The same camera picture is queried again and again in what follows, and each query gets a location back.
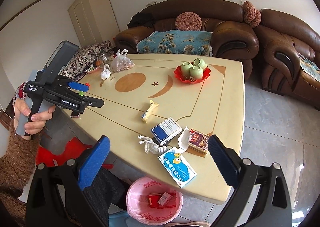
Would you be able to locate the red paper cup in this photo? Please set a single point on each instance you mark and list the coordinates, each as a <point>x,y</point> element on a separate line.
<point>153,199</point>

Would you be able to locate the glass jar with lid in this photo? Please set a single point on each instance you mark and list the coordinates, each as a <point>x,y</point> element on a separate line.
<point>104,57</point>

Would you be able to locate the maroon patterned box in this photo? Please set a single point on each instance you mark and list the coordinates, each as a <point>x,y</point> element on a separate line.
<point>193,142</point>

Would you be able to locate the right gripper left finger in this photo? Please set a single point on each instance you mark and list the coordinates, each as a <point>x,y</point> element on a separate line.
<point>44,204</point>

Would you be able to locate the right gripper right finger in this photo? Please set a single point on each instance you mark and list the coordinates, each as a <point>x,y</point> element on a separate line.
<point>272,206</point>

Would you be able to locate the orange fruit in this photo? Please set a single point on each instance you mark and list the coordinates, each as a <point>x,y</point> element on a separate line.
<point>98,63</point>

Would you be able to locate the light blue cartoon box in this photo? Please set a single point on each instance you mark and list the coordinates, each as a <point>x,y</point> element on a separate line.
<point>177,166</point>

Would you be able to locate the yellow snack wrapper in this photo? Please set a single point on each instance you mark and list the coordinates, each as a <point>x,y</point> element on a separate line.
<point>145,116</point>

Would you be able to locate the red plastic stool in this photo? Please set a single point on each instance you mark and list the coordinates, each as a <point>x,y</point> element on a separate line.
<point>73,150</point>

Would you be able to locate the brown sweater forearm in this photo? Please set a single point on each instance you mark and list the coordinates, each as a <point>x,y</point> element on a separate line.
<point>17,166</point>

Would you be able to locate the small white plastic bag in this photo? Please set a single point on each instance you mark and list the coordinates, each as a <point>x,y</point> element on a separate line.
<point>106,73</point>

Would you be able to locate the white tissue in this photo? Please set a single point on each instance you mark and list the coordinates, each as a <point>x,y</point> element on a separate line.
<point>150,146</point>

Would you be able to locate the brown leather sofa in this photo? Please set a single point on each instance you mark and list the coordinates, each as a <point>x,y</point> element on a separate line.
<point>229,24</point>

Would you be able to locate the green ceramic cup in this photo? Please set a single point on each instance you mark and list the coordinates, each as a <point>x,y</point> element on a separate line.
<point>201,63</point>
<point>196,73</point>
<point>185,69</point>

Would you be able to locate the black clothing on sofa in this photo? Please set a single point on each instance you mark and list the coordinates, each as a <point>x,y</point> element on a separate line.
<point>142,19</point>

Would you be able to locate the pink lined trash bin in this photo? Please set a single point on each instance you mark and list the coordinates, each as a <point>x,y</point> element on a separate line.
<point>138,206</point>

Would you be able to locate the clear bag of nuts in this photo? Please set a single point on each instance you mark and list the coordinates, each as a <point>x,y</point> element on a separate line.
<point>121,62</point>

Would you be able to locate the blue floral seat cover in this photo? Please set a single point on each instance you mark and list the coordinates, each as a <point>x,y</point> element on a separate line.
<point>177,42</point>

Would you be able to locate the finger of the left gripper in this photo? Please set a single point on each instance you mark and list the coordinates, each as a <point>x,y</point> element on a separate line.
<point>78,86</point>
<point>93,102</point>

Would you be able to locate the pink round cushion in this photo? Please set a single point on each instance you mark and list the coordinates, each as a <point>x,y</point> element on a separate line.
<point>188,21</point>
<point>252,16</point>

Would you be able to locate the red plastic tray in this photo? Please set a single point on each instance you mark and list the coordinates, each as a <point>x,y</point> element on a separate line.
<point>178,75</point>

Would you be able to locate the pink-cased smartphone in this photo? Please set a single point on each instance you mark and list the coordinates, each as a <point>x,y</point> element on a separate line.
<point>74,114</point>

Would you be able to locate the floral patterned cloth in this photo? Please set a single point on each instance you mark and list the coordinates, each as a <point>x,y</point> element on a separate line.
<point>84,58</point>

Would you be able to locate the blue white medicine box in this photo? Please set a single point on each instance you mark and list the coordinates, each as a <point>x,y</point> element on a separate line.
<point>165,131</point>

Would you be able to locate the brown leather armchair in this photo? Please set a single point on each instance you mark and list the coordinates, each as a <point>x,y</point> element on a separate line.
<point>285,41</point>

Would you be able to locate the light blue plastic stool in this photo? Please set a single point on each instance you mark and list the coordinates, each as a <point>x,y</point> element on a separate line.
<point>122,219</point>

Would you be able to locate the cream wooden cabinet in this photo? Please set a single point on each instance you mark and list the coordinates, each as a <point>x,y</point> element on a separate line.
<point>93,21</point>

